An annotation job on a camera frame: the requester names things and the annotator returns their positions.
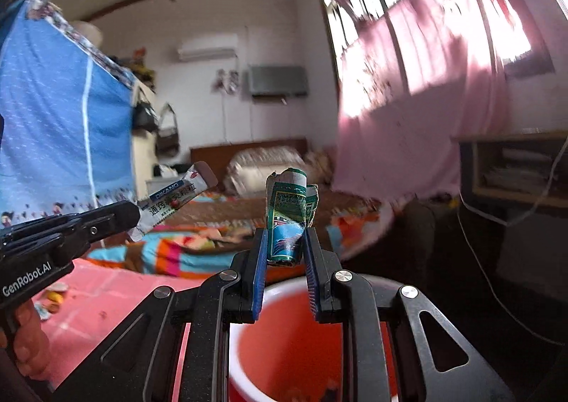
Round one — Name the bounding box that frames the person's left hand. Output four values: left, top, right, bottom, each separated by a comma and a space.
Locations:
0, 295, 52, 381

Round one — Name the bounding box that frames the wall television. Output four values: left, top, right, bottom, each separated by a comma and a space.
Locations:
247, 65, 310, 99

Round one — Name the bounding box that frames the stack of papers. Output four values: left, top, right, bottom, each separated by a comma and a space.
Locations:
486, 149, 553, 190

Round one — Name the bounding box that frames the wall socket with plugs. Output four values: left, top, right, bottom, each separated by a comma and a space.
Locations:
215, 69, 241, 94

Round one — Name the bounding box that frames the white cable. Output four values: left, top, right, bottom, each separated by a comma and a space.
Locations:
457, 148, 568, 337

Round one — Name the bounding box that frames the brown wooden headboard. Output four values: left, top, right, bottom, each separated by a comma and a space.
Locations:
190, 137, 308, 195

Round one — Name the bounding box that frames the white air conditioner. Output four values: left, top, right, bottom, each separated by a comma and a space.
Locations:
176, 33, 239, 61

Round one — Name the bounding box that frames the white nightstand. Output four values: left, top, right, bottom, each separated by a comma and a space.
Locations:
146, 175, 188, 208

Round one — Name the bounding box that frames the beige pillow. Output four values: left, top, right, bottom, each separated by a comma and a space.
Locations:
223, 162, 285, 197

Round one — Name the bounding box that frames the blue dotted fabric wardrobe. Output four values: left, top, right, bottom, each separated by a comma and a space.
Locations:
0, 0, 136, 247

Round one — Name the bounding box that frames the orange plastic bucket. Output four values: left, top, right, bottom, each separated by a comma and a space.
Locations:
224, 273, 401, 402

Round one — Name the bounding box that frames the pink hanging sheet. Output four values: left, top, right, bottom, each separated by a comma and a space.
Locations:
331, 0, 555, 208

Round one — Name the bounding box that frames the beige wooden cabinet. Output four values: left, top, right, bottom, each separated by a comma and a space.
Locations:
131, 74, 156, 203

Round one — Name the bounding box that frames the grey hanging bag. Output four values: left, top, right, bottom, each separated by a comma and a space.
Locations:
155, 102, 181, 157

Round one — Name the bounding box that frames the blue green packet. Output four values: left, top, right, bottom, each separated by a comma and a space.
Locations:
265, 168, 321, 268

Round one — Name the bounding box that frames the black hanging bag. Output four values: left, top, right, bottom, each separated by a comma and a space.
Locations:
132, 87, 159, 130

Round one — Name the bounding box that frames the black cloth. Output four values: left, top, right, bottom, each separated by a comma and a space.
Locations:
153, 162, 192, 179

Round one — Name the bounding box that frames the black mesh appliance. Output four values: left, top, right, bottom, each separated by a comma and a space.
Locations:
399, 198, 438, 261

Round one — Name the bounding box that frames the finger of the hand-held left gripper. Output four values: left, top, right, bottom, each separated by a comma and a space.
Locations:
0, 201, 142, 259

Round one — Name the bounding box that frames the white basket on wardrobe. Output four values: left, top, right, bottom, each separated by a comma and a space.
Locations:
73, 20, 104, 48

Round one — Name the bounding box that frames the white sachet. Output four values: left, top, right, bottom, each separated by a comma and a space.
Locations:
131, 161, 219, 241

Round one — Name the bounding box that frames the stack of colourful boxes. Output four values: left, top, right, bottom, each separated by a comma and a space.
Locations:
113, 49, 156, 83

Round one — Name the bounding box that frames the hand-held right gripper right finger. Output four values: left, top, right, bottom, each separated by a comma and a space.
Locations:
304, 227, 518, 402

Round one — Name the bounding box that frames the floral pillow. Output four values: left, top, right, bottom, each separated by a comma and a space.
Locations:
226, 147, 308, 177

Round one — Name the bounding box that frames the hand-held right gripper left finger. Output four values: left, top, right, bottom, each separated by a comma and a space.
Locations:
53, 228, 269, 402

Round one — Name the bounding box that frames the wooden desk shelf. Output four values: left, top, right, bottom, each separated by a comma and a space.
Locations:
457, 130, 568, 296

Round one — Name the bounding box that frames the beige bundled blanket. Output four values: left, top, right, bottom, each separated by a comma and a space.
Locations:
304, 149, 336, 185

